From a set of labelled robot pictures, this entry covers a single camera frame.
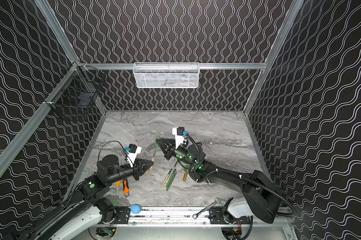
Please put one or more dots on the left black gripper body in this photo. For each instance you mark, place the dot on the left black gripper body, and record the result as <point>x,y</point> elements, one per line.
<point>135,169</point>

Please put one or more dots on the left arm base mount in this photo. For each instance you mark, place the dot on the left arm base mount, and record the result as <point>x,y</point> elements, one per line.
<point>118,215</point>

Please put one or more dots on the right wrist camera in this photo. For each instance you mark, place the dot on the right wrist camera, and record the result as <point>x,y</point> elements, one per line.
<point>180,137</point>

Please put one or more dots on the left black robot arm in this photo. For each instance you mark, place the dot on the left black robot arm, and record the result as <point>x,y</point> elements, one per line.
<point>89,193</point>

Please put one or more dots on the white wire mesh basket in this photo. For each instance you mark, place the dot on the white wire mesh basket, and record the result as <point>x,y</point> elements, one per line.
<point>165,75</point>

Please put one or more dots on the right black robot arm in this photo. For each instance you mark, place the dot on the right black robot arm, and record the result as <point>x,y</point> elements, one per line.
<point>261,198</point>

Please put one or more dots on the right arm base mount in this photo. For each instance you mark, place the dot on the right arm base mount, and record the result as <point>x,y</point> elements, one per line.
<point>218,216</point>

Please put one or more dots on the silver wrench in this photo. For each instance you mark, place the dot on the silver wrench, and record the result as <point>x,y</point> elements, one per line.
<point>216,201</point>

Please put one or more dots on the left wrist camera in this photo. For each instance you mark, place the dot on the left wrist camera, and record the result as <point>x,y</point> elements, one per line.
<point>131,153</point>

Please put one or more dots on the black wire basket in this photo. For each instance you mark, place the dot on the black wire basket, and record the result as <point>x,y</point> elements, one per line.
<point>76,100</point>

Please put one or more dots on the orange utility knife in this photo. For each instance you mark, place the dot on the orange utility knife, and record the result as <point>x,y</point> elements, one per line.
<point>125,188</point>

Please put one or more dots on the tan pen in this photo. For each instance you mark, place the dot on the tan pen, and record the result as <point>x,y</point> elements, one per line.
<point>168,175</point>

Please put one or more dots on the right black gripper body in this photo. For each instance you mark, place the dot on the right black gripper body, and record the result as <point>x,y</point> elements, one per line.
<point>170,149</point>

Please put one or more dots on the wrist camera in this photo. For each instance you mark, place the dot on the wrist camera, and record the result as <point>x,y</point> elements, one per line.
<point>180,137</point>
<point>131,153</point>

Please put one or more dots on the blue ball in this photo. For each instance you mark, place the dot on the blue ball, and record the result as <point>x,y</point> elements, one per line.
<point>135,209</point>

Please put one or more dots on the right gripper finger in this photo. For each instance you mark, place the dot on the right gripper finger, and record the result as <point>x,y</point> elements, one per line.
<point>163,145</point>
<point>170,141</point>

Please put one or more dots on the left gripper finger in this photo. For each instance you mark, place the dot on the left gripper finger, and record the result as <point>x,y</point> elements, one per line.
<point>142,169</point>
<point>139,162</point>

